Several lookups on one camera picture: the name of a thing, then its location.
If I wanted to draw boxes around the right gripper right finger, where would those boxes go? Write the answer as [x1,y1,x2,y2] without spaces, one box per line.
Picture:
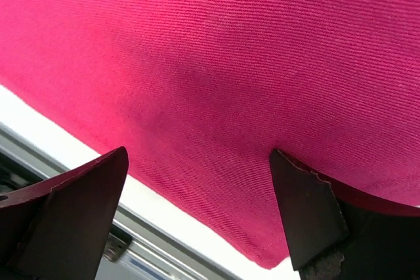
[269,150,419,279]

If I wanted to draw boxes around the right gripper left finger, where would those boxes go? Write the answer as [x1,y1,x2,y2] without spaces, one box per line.
[1,147,129,279]

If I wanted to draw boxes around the pink trousers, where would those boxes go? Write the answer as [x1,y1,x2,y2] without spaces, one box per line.
[1,0,419,269]

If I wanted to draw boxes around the aluminium rail frame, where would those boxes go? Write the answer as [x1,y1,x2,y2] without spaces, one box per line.
[1,126,234,279]

